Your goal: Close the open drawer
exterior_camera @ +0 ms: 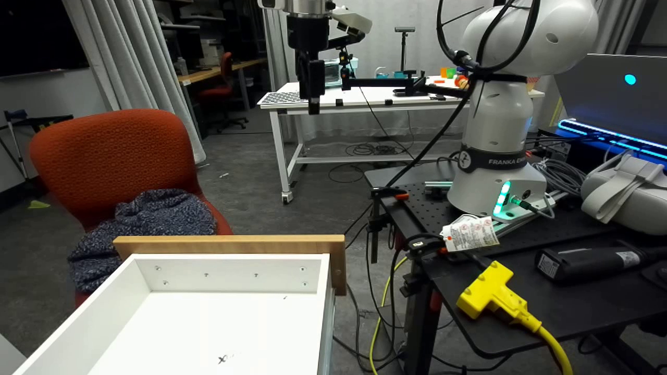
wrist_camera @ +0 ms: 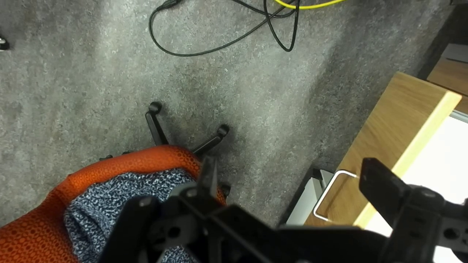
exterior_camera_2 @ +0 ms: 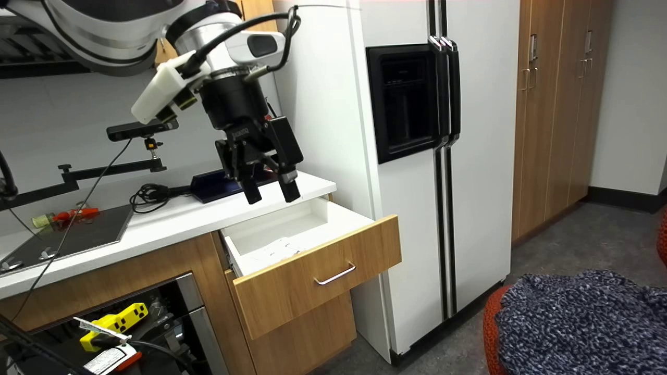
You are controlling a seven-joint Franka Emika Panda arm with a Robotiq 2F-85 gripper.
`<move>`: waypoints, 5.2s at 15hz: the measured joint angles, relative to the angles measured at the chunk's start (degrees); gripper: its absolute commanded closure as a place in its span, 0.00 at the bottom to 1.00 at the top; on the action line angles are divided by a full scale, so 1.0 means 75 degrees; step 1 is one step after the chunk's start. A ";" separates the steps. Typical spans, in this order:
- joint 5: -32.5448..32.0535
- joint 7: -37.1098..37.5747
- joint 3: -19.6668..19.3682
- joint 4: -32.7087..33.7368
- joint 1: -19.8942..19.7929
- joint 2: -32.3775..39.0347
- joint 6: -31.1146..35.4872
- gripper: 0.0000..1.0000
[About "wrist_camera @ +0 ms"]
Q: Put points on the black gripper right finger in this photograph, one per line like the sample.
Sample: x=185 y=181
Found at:
x=419 y=219

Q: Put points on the orange office chair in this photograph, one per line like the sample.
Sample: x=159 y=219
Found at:
x=122 y=162

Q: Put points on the white double door refrigerator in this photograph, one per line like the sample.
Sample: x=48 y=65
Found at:
x=305 y=205

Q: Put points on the wooden front white drawer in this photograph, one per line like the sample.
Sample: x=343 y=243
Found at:
x=390 y=122

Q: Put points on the blue knitted cloth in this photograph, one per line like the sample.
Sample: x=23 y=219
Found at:
x=112 y=195

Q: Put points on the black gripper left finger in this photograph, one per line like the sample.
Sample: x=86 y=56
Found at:
x=147 y=228

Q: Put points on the wooden counter cabinet white top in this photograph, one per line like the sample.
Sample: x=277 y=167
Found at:
x=454 y=75

